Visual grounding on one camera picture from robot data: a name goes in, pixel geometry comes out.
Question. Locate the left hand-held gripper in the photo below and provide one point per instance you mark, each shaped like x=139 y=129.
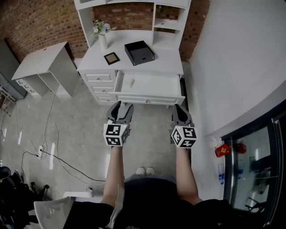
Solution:
x=114 y=134

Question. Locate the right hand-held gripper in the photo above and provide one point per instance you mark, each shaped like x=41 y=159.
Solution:
x=184 y=136

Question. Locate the white wide desk drawer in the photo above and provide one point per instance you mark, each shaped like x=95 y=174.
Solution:
x=152 y=86

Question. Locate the person's right forearm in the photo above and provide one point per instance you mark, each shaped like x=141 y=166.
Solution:
x=186 y=174

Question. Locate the person's left forearm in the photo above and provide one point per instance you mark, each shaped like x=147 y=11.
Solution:
x=114 y=174

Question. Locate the white small desk drawer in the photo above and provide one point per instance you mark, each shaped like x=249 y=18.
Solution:
x=105 y=77
x=98 y=89
x=102 y=99

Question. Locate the white desk with hutch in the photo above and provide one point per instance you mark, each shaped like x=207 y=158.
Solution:
x=138 y=57

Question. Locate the red packet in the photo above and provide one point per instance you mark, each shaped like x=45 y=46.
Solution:
x=222 y=150

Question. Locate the person's left white shoe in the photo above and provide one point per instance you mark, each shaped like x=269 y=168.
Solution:
x=140 y=171

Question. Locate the person's white shoe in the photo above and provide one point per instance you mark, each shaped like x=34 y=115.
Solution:
x=150 y=171
x=140 y=171

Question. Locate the person's right white shoe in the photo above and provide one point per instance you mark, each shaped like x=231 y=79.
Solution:
x=150 y=171

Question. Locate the person's grey shorts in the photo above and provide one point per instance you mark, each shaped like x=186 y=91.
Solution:
x=165 y=177

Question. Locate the black open box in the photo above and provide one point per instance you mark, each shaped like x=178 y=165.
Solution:
x=139 y=52

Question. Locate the clear plastic water bottle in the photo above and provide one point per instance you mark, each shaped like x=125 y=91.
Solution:
x=221 y=174

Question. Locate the white ceramic vase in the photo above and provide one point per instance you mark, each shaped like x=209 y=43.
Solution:
x=103 y=42

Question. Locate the pale flower bouquet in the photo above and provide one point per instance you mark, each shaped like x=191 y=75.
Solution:
x=101 y=28

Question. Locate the white power strip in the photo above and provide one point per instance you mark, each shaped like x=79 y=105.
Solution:
x=40 y=152

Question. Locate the person's black top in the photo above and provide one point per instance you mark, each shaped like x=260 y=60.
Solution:
x=156 y=205

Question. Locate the black framed glass door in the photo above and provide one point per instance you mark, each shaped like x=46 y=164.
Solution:
x=257 y=170

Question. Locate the white side cabinet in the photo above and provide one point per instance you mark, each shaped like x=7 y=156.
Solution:
x=42 y=61

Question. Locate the grey metal cabinet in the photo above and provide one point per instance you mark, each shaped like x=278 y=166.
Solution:
x=9 y=73

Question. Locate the white plastic chair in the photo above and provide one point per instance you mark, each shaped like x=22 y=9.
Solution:
x=51 y=212

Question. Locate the black office chair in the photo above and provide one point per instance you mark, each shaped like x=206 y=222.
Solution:
x=13 y=196

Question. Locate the black picture frame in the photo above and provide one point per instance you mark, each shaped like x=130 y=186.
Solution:
x=111 y=58

